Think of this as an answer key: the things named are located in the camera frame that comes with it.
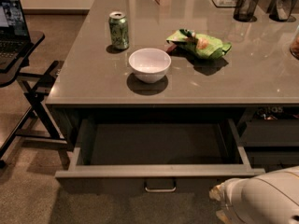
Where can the white bowl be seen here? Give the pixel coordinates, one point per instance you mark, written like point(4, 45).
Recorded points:
point(149, 65)

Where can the right grey drawer stack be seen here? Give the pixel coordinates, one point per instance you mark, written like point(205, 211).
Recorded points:
point(271, 137)

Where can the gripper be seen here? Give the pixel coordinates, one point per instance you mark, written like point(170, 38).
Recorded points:
point(239, 195)

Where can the grey top drawer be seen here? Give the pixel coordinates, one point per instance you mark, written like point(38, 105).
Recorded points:
point(150, 157)

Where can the glass jar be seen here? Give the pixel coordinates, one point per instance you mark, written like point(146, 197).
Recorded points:
point(294, 46)

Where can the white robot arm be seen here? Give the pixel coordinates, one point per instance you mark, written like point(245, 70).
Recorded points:
point(271, 198)

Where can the dark mesh utensil holder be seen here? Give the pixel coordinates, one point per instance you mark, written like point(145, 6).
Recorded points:
point(281, 10)

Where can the black mesh cup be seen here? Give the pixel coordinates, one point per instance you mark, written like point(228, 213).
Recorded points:
point(244, 10)

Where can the black laptop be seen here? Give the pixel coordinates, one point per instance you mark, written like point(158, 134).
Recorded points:
point(15, 40)

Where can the green soda can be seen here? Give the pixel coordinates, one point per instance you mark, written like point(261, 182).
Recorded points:
point(118, 26)

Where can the grey counter cabinet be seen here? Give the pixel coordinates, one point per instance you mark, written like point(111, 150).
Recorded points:
point(259, 70)

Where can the green chip bag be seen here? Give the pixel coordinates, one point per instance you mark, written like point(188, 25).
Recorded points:
point(202, 46)

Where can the black laptop stand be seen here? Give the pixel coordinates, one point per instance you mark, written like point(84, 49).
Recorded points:
point(35, 88)

